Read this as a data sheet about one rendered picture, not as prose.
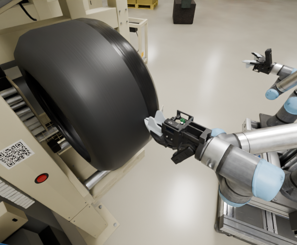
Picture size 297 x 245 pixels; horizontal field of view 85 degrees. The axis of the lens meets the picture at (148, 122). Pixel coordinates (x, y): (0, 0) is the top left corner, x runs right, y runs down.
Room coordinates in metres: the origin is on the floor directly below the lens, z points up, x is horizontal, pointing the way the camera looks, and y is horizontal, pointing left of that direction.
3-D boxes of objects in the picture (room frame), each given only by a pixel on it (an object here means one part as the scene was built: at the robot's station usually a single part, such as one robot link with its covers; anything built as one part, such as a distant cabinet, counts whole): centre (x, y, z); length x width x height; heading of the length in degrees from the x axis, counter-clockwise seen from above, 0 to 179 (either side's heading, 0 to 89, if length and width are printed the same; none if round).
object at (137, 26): (3.15, 0.35, 0.40); 0.60 x 0.35 x 0.80; 69
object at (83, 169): (0.49, 0.28, 0.80); 0.37 x 0.36 x 0.02; 48
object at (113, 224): (0.29, 0.43, 0.01); 0.27 x 0.27 x 0.02; 48
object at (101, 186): (0.40, 0.17, 0.84); 0.36 x 0.09 x 0.06; 138
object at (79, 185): (0.36, 0.39, 0.90); 0.40 x 0.03 x 0.10; 48
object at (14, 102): (0.59, 0.70, 1.05); 0.20 x 0.15 x 0.30; 138
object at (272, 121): (0.80, -0.97, 0.77); 0.15 x 0.15 x 0.10
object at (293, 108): (0.81, -0.98, 0.88); 0.13 x 0.12 x 0.14; 134
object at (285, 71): (1.00, -0.97, 1.04); 0.11 x 0.08 x 0.09; 44
